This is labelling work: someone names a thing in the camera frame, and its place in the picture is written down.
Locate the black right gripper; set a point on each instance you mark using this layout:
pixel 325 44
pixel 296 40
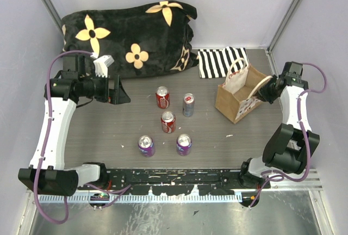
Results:
pixel 262 93

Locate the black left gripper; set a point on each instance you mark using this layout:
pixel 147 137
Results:
pixel 118 96

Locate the brown canvas tote bag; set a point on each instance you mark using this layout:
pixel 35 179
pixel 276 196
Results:
pixel 236 95

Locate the red coca-cola can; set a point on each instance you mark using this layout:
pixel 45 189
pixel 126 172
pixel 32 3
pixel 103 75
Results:
pixel 163 97
pixel 168 122

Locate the silver blue Red Bull can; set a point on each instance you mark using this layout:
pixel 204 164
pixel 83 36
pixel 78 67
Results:
pixel 188 104

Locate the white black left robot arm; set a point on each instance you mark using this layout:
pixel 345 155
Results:
pixel 46 174

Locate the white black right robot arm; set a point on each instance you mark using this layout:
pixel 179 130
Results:
pixel 291 147

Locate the purple Fanta can left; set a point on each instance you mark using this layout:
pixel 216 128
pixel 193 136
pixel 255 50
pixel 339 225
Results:
pixel 146 146

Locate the purple fanta can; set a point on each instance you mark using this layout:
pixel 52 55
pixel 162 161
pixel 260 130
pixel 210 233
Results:
pixel 184 144
pixel 146 146

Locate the black white striped cloth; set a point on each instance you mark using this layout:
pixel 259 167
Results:
pixel 215 63

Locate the black floral plush blanket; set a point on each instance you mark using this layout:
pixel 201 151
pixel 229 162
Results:
pixel 145 41

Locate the purple Fanta can right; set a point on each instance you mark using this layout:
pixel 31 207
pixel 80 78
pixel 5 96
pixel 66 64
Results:
pixel 184 144

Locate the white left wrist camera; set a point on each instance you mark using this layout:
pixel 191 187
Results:
pixel 101 65

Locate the white slotted cable duct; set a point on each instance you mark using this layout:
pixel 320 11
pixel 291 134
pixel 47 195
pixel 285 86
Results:
pixel 191 198

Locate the black mounting rail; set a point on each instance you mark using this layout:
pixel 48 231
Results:
pixel 179 181

